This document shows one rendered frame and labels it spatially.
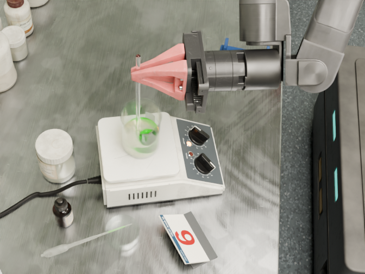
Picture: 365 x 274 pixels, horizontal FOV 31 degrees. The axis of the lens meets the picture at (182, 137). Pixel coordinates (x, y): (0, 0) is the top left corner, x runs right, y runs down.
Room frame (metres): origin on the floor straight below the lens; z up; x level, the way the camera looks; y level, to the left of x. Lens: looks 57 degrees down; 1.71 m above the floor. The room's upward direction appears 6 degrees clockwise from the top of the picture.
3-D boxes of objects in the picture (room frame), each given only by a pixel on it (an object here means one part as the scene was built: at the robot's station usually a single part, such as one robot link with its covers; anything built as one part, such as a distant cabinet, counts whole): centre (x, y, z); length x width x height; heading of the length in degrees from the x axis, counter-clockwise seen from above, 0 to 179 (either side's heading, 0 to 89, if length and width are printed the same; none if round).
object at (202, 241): (0.43, -0.03, 0.77); 0.09 x 0.06 x 0.04; 33
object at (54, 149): (0.54, 0.20, 0.79); 0.06 x 0.06 x 0.08
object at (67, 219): (0.45, 0.18, 0.78); 0.03 x 0.03 x 0.07
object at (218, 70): (0.58, -0.04, 1.01); 0.10 x 0.07 x 0.07; 10
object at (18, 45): (0.78, 0.33, 0.78); 0.05 x 0.05 x 0.05
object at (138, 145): (0.55, 0.06, 0.88); 0.07 x 0.06 x 0.08; 20
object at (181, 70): (0.57, 0.03, 1.01); 0.09 x 0.07 x 0.07; 100
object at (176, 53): (0.56, 0.03, 1.01); 0.09 x 0.07 x 0.07; 100
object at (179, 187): (0.56, 0.04, 0.79); 0.22 x 0.13 x 0.08; 104
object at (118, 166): (0.55, 0.07, 0.83); 0.12 x 0.12 x 0.01; 14
